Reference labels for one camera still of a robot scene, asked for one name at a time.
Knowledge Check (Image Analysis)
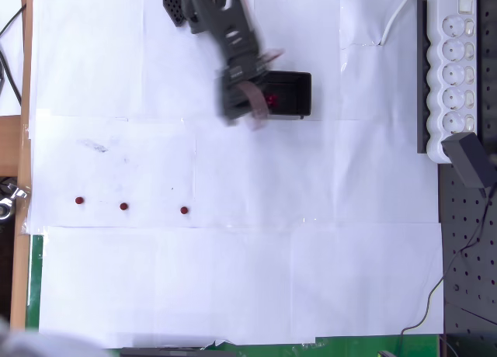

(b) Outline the thin black adapter cable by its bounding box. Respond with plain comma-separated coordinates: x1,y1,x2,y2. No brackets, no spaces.
398,185,496,348

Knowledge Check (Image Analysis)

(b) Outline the blurred white object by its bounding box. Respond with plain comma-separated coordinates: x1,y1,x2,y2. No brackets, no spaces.
0,316,108,357

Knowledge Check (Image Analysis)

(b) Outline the red white gripper servo cable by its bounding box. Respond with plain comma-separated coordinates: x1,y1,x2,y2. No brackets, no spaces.
237,80,272,132

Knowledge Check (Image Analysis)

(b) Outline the metal clamp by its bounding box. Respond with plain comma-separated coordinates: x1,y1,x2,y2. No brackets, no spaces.
0,181,29,220

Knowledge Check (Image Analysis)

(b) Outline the black power adapter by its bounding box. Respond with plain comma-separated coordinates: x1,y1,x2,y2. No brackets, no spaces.
441,132,493,190

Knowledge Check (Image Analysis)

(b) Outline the red white arm servo cable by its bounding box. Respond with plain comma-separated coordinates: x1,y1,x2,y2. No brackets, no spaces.
256,46,287,71

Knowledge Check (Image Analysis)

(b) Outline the green cutting mat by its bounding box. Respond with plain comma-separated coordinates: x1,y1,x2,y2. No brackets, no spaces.
25,234,443,357

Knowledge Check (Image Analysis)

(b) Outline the white power strip cable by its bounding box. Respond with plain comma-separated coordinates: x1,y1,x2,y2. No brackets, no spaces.
379,0,419,47

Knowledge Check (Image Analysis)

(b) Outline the white taped paper cover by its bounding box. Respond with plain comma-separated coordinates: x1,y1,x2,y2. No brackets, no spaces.
26,0,446,350

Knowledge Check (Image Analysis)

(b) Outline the white power strip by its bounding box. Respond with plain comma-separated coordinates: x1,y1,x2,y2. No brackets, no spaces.
426,0,478,165

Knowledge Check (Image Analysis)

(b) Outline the black open box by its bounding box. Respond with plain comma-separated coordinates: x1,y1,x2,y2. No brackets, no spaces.
255,70,313,120

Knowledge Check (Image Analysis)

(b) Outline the black pegboard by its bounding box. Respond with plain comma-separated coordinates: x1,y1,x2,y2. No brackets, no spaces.
437,0,497,357

